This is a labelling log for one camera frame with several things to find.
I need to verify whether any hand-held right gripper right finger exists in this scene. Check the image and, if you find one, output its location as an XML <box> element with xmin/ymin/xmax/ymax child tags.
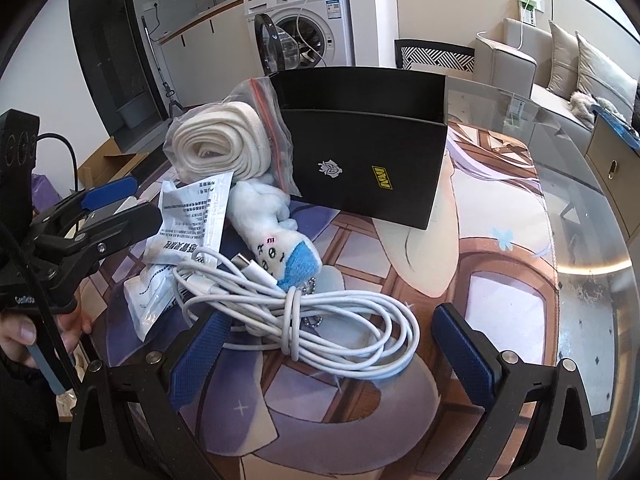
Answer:
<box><xmin>432</xmin><ymin>304</ymin><xmax>598</xmax><ymax>480</ymax></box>

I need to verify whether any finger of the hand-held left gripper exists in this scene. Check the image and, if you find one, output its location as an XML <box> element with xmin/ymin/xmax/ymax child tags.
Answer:
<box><xmin>50</xmin><ymin>202</ymin><xmax>163</xmax><ymax>281</ymax></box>
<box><xmin>37</xmin><ymin>176</ymin><xmax>138</xmax><ymax>228</ymax></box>

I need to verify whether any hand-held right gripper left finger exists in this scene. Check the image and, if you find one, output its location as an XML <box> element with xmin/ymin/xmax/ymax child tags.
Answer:
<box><xmin>66</xmin><ymin>306</ymin><xmax>231</xmax><ymax>480</ymax></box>

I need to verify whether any white printed packet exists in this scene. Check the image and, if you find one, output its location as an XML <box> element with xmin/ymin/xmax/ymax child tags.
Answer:
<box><xmin>144</xmin><ymin>171</ymin><xmax>234</xmax><ymax>267</ymax></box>

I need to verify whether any small white sachet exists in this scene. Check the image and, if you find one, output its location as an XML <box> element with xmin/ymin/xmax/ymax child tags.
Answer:
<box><xmin>124</xmin><ymin>264</ymin><xmax>201</xmax><ymax>339</ymax></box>

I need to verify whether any zip bag with white strap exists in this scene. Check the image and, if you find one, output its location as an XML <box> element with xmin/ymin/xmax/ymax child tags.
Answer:
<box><xmin>164</xmin><ymin>78</ymin><xmax>301</xmax><ymax>196</ymax></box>

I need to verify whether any white charging cable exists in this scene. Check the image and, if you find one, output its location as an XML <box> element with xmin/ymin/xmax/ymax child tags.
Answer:
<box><xmin>172</xmin><ymin>252</ymin><xmax>421</xmax><ymax>373</ymax></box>

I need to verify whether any white and blue plush toy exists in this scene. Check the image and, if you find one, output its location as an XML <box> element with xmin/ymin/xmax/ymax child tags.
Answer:
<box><xmin>227</xmin><ymin>180</ymin><xmax>326</xmax><ymax>331</ymax></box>

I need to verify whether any black cardboard box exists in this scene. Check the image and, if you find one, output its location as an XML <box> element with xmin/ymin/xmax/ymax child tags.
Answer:
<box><xmin>269</xmin><ymin>66</ymin><xmax>449</xmax><ymax>231</ymax></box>

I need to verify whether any person's left hand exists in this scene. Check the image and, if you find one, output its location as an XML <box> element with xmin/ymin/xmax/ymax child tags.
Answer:
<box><xmin>0</xmin><ymin>305</ymin><xmax>93</xmax><ymax>365</ymax></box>

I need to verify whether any open cardboard box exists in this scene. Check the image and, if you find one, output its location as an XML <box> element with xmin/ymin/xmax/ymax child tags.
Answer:
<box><xmin>77</xmin><ymin>137</ymin><xmax>151</xmax><ymax>196</ymax></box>

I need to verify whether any grey bin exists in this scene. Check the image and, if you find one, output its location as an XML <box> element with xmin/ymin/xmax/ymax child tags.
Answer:
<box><xmin>118</xmin><ymin>96</ymin><xmax>152</xmax><ymax>129</ymax></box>

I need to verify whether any printed desk mat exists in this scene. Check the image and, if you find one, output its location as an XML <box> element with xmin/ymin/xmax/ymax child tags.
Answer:
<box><xmin>75</xmin><ymin>104</ymin><xmax>566</xmax><ymax>480</ymax></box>

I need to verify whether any mop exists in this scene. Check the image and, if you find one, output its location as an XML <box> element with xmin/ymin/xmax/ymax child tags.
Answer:
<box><xmin>141</xmin><ymin>16</ymin><xmax>183</xmax><ymax>117</ymax></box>

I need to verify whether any dark glass door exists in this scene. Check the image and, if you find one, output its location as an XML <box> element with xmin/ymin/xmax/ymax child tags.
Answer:
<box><xmin>69</xmin><ymin>0</ymin><xmax>168</xmax><ymax>136</ymax></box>

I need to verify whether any white kitchen counter cabinet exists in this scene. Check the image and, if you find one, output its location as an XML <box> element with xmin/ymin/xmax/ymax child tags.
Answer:
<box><xmin>159</xmin><ymin>0</ymin><xmax>251</xmax><ymax>108</ymax></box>

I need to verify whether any beige drawer cabinet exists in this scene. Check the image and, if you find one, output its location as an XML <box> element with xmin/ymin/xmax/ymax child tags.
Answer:
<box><xmin>585</xmin><ymin>110</ymin><xmax>640</xmax><ymax>241</ymax></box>

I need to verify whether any grey fur item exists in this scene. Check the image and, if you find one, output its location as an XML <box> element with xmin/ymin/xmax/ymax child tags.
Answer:
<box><xmin>570</xmin><ymin>91</ymin><xmax>618</xmax><ymax>122</ymax></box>

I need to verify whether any blue flat item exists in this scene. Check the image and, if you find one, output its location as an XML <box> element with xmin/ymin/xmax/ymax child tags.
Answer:
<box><xmin>592</xmin><ymin>102</ymin><xmax>640</xmax><ymax>139</ymax></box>

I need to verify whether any white washing machine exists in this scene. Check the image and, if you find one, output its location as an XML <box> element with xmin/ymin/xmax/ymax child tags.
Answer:
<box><xmin>244</xmin><ymin>0</ymin><xmax>355</xmax><ymax>73</ymax></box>

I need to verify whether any beige sofa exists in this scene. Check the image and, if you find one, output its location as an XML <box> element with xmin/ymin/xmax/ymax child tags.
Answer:
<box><xmin>475</xmin><ymin>17</ymin><xmax>640</xmax><ymax>133</ymax></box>

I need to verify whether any chair with patterned back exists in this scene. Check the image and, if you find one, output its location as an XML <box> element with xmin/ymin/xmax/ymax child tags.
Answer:
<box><xmin>395</xmin><ymin>39</ymin><xmax>476</xmax><ymax>73</ymax></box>

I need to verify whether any grey narrow cushion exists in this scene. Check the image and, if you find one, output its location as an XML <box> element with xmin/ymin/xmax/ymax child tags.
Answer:
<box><xmin>547</xmin><ymin>20</ymin><xmax>588</xmax><ymax>101</ymax></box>

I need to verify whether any grey wide cushion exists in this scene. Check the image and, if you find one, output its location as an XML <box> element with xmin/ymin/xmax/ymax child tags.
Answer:
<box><xmin>575</xmin><ymin>31</ymin><xmax>640</xmax><ymax>123</ymax></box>

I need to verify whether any white wall power strip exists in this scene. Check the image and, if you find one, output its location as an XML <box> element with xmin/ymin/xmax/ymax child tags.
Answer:
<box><xmin>515</xmin><ymin>0</ymin><xmax>543</xmax><ymax>28</ymax></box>

